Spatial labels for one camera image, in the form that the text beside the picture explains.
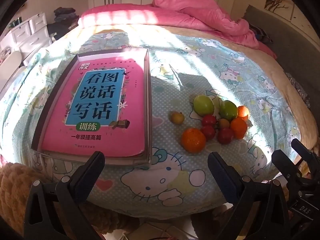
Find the pile of dark clothes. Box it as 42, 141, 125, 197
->
47, 6, 79, 40

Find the red cherry tomato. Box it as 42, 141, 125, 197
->
200, 125, 216, 140
217, 127, 235, 145
202, 114, 217, 127

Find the dark patterned pillow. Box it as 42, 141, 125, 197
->
250, 24, 273, 46

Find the tree branch wall painting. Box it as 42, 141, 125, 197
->
265, 0, 300, 23

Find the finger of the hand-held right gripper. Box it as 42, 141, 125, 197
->
272, 149, 303, 188
291, 139, 320, 178

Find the small orange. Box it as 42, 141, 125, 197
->
237, 105, 250, 120
230, 117, 248, 140

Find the pink duvet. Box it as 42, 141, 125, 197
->
78, 0, 277, 59

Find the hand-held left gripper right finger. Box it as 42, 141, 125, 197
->
207, 151, 295, 240

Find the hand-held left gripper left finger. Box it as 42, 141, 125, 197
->
24, 151, 105, 240

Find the brown plush rug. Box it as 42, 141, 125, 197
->
0, 162, 140, 235

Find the white chest of drawers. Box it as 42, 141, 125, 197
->
0, 12, 54, 60

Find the pink book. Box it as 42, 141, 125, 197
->
40, 61, 147, 158

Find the large orange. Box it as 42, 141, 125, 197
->
181, 127, 207, 154

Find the grey padded headboard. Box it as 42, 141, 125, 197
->
244, 5, 320, 110

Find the cartoon cat printed bed sheet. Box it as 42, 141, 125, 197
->
0, 27, 310, 220

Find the green round fruit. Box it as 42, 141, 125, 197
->
193, 94, 215, 117
219, 100, 238, 120

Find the dark floral cloth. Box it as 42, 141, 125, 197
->
285, 72, 311, 108

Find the pink Chinese workbook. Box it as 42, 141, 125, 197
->
30, 50, 153, 167

